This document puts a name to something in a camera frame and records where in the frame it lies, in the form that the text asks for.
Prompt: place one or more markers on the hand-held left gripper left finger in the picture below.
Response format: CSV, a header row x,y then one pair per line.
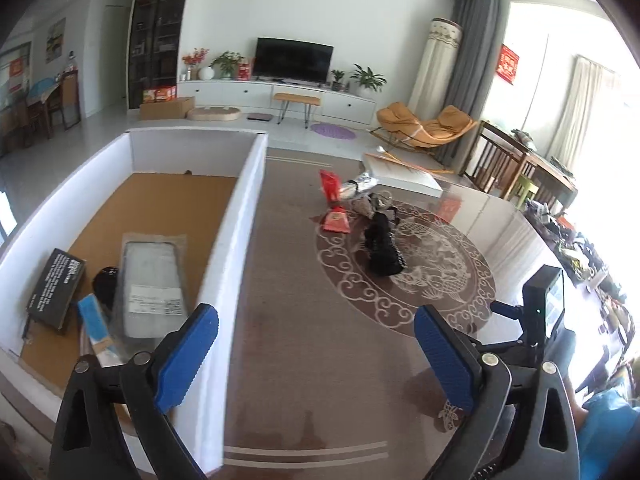
x,y
187,355

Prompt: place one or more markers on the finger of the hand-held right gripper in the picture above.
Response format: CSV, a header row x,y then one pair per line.
x,y
507,310

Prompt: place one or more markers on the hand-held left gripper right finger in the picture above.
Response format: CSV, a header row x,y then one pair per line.
x,y
445,360

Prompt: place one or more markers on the clear plastic bag grey item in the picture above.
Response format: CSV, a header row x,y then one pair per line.
x,y
150,285

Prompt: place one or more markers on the long blue and white box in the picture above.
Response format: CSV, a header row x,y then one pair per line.
x,y
95,317

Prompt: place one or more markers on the large white cardboard box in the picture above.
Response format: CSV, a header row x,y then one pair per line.
x,y
235,260

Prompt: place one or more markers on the black box with white print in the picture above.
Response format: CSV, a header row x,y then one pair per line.
x,y
55,290

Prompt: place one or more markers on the person's right forearm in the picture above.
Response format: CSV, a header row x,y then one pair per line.
x,y
576,405

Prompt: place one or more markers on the pile of assorted small clutter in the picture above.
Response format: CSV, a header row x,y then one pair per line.
x,y
585,260

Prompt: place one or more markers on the black round object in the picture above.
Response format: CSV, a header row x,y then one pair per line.
x,y
105,285

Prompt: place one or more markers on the green stool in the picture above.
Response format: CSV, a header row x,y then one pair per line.
x,y
527,187

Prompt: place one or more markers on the black cloth bundle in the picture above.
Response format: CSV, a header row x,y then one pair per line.
x,y
382,250

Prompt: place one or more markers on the wooden side table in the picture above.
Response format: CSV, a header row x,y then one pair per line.
x,y
550,165

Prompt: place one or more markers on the wooden slatted chair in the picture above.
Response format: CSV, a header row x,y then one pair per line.
x,y
492,160

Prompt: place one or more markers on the flat white box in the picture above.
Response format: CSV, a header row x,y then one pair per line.
x,y
405,177

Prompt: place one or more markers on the crumpled grey foil packets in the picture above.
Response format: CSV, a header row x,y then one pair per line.
x,y
372,205

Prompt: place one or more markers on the flat red and yellow packet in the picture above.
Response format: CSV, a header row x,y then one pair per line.
x,y
336,220

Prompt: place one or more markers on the silver foil packet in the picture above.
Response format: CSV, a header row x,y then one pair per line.
x,y
362,182

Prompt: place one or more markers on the orange rocking chair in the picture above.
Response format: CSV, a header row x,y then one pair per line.
x,y
420,127

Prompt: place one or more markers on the white curtain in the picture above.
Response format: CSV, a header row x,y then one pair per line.
x,y
582,105

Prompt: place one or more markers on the red snack packet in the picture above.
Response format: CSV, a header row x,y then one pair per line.
x,y
331,187

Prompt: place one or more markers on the grey curtain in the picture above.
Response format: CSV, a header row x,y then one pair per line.
x,y
470,70

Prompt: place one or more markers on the beige round cushion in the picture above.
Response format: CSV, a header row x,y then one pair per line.
x,y
214,113

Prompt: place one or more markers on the red window poster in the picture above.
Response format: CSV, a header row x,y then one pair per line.
x,y
508,63

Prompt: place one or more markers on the brown cardboard box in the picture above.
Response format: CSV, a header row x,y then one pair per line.
x,y
165,109

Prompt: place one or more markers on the dark bathroom scale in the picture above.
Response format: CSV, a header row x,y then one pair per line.
x,y
260,117

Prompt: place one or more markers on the purple round mat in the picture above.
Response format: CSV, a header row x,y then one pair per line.
x,y
333,130

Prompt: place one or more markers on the standing air conditioner with cover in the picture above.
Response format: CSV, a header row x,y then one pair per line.
x,y
437,65

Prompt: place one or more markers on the orange boxes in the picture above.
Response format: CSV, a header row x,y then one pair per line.
x,y
160,93

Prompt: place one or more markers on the white television cabinet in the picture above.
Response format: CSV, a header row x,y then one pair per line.
x,y
230,94

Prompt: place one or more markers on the broad-leaf potted plant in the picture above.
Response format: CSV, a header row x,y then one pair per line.
x,y
367,79

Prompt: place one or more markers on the wooden bench with metal legs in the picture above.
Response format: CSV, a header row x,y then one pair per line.
x,y
296,98

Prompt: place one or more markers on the white round vase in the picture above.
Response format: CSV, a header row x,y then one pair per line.
x,y
205,73

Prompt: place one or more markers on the small potted plant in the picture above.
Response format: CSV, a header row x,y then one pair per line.
x,y
338,80

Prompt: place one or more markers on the red gift box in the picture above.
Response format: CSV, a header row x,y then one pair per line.
x,y
244,69

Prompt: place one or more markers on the bushy green potted plant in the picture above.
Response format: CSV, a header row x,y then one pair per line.
x,y
227,62

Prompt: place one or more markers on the red flowers in vase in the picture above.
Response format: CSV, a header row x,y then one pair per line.
x,y
195,57

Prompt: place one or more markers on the table with blue cloth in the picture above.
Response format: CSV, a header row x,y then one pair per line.
x,y
40,89

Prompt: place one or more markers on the black television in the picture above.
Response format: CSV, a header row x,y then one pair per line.
x,y
294,59

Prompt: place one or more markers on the dark tall bookshelf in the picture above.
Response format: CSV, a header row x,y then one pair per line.
x,y
157,35

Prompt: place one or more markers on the red wall poster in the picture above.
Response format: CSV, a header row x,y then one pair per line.
x,y
16,75

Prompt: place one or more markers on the framed wall picture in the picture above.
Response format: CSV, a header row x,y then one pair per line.
x,y
56,40

